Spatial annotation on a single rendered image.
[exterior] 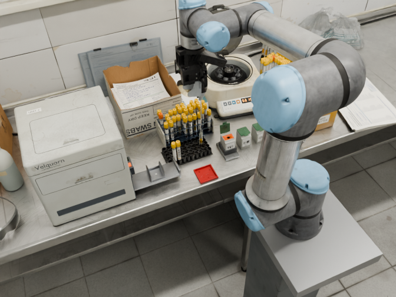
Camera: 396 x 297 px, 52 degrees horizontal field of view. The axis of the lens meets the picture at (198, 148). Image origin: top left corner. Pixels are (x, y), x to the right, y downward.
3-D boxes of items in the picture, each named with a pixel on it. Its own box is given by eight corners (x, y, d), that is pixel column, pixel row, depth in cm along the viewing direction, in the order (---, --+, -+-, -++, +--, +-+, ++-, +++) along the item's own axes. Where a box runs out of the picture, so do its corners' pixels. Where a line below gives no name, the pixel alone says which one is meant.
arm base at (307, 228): (331, 234, 122) (338, 215, 115) (284, 245, 120) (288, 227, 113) (310, 195, 132) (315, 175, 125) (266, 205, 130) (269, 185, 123)
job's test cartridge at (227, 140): (225, 154, 150) (225, 142, 145) (220, 145, 153) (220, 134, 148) (234, 151, 151) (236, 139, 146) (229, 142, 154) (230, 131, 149)
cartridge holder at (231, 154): (225, 161, 149) (225, 155, 146) (215, 145, 155) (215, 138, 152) (238, 157, 150) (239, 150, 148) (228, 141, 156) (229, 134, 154)
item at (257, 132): (256, 144, 155) (257, 132, 150) (250, 137, 158) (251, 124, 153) (265, 141, 156) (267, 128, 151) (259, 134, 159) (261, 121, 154)
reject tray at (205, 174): (200, 184, 142) (200, 182, 141) (193, 171, 146) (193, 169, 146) (218, 178, 144) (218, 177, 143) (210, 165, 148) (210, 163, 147)
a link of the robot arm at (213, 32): (244, 19, 102) (223, 1, 109) (204, 31, 99) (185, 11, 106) (242, 46, 108) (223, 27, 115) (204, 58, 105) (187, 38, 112)
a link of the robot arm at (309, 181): (332, 207, 117) (342, 177, 107) (293, 225, 113) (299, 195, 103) (307, 178, 124) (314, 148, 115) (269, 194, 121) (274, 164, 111)
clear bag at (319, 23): (308, 65, 189) (316, 29, 176) (279, 50, 198) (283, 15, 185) (339, 43, 201) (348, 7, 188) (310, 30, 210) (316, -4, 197)
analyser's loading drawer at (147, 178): (124, 197, 137) (122, 187, 133) (119, 182, 141) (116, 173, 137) (181, 177, 142) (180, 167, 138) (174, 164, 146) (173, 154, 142)
